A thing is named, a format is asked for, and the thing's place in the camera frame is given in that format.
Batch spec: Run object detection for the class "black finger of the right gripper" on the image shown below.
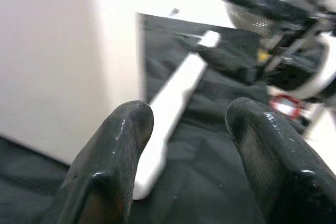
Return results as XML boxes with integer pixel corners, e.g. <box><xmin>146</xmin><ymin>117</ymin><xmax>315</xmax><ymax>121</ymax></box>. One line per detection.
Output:
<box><xmin>195</xmin><ymin>44</ymin><xmax>257</xmax><ymax>86</ymax></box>
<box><xmin>224</xmin><ymin>0</ymin><xmax>320</xmax><ymax>27</ymax></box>

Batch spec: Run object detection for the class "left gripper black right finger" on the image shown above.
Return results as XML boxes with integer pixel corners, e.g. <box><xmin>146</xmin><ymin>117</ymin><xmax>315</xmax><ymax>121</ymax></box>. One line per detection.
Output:
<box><xmin>225</xmin><ymin>97</ymin><xmax>336</xmax><ymax>224</ymax></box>

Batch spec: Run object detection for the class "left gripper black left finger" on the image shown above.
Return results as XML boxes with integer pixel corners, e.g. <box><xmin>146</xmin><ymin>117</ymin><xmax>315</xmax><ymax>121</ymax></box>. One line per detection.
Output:
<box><xmin>41</xmin><ymin>100</ymin><xmax>154</xmax><ymax>224</ymax></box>

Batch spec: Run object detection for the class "white plastic table leg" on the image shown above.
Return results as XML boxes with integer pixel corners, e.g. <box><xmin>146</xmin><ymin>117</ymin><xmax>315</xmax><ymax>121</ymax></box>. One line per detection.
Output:
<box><xmin>132</xmin><ymin>30</ymin><xmax>222</xmax><ymax>200</ymax></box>

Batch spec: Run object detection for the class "yellow packet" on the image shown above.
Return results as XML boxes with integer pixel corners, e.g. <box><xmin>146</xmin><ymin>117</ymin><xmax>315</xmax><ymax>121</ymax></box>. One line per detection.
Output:
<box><xmin>258</xmin><ymin>48</ymin><xmax>272</xmax><ymax>63</ymax></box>

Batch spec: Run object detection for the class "red round device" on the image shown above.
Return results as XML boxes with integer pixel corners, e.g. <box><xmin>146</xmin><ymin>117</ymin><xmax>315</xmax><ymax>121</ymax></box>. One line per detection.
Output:
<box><xmin>270</xmin><ymin>93</ymin><xmax>307</xmax><ymax>121</ymax></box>

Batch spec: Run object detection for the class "black table cloth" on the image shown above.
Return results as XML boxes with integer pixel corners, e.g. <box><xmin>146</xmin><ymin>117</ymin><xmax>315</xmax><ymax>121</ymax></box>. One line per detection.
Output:
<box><xmin>0</xmin><ymin>12</ymin><xmax>316</xmax><ymax>224</ymax></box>

